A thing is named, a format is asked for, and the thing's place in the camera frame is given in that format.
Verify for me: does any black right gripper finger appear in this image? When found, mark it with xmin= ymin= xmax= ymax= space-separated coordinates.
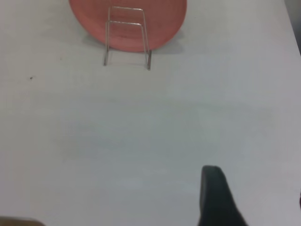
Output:
xmin=197 ymin=165 xmax=250 ymax=226

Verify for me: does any pink plate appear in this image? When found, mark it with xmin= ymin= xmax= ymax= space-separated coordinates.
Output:
xmin=68 ymin=0 xmax=188 ymax=53

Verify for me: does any metal wire plate rack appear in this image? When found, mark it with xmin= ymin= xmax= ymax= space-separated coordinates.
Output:
xmin=103 ymin=6 xmax=152 ymax=71

